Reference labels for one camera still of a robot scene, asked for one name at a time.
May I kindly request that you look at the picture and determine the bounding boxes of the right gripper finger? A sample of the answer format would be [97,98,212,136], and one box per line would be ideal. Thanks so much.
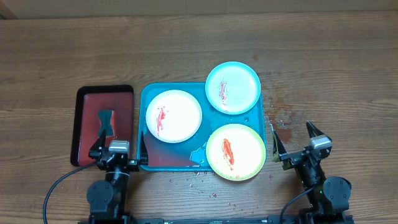
[272,130,287,162]
[306,121,323,138]

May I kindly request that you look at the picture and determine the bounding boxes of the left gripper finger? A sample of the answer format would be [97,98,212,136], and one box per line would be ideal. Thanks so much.
[90,129,106,152]
[138,131,148,166]

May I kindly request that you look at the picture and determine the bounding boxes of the yellow green plate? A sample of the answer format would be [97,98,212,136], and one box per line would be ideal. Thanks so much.
[205,124,267,181]

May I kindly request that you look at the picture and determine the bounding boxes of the white plate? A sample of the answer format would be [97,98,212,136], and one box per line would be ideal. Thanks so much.
[146,90,203,143]

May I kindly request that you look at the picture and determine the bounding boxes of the light blue plate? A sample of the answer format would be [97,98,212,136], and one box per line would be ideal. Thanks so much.
[205,62,261,115]

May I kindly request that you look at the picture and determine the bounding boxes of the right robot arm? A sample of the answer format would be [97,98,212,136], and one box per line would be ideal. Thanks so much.
[267,121,354,224]

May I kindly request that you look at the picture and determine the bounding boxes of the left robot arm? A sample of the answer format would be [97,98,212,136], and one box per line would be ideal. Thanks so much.
[86,129,148,224]

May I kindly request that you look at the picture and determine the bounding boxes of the teal plastic serving tray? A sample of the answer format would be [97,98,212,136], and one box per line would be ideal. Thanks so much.
[137,82,266,172]

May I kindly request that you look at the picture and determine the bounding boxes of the black red small tray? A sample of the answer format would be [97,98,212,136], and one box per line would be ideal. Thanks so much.
[70,85,134,167]

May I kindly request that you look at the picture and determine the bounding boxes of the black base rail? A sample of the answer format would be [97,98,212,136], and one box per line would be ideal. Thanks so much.
[77,214,355,224]

